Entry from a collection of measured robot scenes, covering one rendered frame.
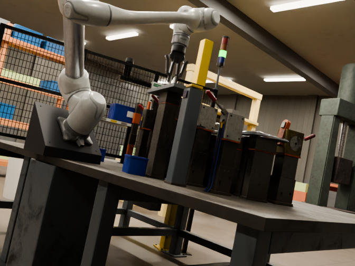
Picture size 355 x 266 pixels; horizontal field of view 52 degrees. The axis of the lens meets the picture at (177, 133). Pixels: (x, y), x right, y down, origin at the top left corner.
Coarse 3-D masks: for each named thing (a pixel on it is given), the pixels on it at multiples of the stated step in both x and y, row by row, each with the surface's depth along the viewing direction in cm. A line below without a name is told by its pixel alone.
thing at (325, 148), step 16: (352, 64) 653; (352, 80) 649; (352, 96) 645; (320, 112) 651; (336, 112) 623; (352, 112) 640; (320, 128) 645; (336, 128) 629; (352, 128) 677; (320, 144) 637; (336, 144) 630; (352, 144) 670; (320, 160) 629; (336, 160) 636; (352, 160) 650; (320, 176) 622; (336, 176) 630; (352, 176) 655; (320, 192) 616; (352, 192) 654; (336, 208) 629; (352, 208) 655
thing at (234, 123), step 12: (228, 120) 160; (240, 120) 163; (228, 132) 160; (240, 132) 163; (216, 144) 163; (228, 144) 161; (216, 156) 164; (228, 156) 161; (216, 168) 161; (228, 168) 161; (216, 180) 159; (228, 180) 161; (216, 192) 158; (228, 192) 161
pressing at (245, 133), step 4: (212, 132) 192; (216, 132) 189; (244, 132) 167; (248, 132) 164; (252, 132) 162; (256, 132) 159; (260, 132) 159; (244, 136) 185; (248, 136) 182; (260, 136) 174; (264, 136) 170; (268, 136) 159; (272, 136) 160; (276, 140) 174; (280, 140) 171; (284, 140) 163
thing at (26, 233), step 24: (48, 168) 191; (24, 192) 205; (48, 192) 187; (72, 192) 196; (96, 192) 206; (24, 216) 199; (48, 216) 187; (72, 216) 197; (24, 240) 194; (48, 240) 188; (72, 240) 198; (24, 264) 189; (48, 264) 189; (72, 264) 199
